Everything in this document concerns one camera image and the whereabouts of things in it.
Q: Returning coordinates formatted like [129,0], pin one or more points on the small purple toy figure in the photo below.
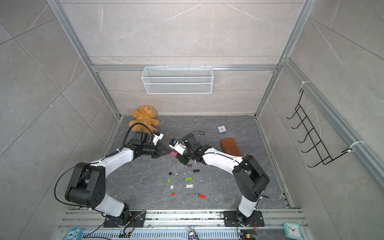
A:
[192,234]

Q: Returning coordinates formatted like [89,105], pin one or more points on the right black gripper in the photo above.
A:
[182,158]

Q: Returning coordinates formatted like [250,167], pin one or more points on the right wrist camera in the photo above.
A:
[177,146]

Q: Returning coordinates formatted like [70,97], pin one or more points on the black wire hook rack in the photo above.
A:
[312,136]

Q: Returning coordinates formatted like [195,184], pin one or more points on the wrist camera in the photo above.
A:
[157,136]
[177,146]

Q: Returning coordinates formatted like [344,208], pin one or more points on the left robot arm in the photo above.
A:
[87,185]

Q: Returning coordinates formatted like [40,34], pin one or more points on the small square pink-white packet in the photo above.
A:
[222,129]

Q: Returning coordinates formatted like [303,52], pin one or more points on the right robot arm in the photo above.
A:
[250,177]

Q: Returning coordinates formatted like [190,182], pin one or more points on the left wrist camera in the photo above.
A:
[157,136]

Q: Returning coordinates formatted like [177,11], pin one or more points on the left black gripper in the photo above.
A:
[160,151]

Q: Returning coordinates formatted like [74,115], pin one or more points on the blue cartoon alarm clock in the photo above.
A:
[74,234]

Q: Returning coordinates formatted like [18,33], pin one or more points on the teal alarm clock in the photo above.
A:
[292,231]

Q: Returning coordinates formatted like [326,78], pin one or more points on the brown teddy bear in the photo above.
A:
[145,115]

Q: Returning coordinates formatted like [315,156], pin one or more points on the brown leather wallet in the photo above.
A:
[230,147]

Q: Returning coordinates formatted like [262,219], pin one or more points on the white wire mesh basket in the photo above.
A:
[178,80]

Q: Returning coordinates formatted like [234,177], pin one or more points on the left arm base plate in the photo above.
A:
[127,219]

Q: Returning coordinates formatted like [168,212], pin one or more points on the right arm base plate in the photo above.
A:
[235,218]

